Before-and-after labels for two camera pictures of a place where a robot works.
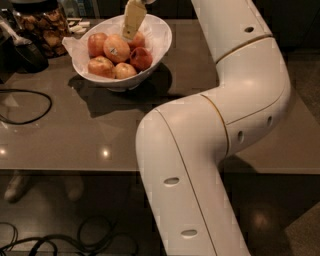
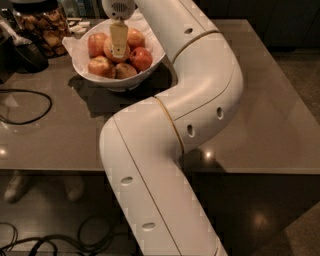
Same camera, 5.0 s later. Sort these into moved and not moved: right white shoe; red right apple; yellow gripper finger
Moved: yellow gripper finger
Not moved: right white shoe; red right apple
